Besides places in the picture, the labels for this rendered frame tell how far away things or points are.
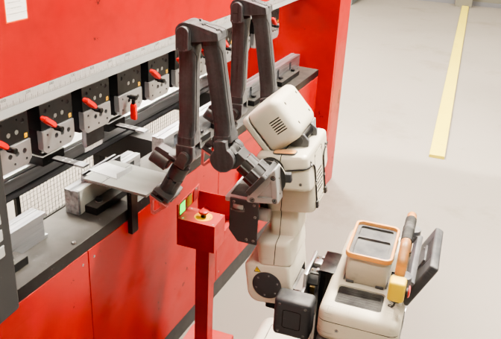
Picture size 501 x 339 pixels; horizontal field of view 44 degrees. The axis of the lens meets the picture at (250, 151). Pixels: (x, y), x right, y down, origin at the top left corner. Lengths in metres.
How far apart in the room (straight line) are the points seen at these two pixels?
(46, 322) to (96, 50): 0.90
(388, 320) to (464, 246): 2.15
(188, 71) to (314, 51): 2.39
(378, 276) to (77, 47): 1.21
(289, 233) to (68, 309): 0.77
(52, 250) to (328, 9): 2.54
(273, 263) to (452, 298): 1.64
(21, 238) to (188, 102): 0.69
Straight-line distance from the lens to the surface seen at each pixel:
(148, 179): 2.26
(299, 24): 4.14
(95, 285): 2.30
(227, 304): 3.29
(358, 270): 2.07
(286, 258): 2.11
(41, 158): 2.43
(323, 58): 4.13
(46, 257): 2.10
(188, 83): 1.83
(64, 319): 2.22
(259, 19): 2.16
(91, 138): 2.29
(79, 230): 2.22
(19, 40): 1.91
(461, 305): 3.56
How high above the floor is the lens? 2.00
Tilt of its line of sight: 24 degrees down
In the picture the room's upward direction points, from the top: 3 degrees clockwise
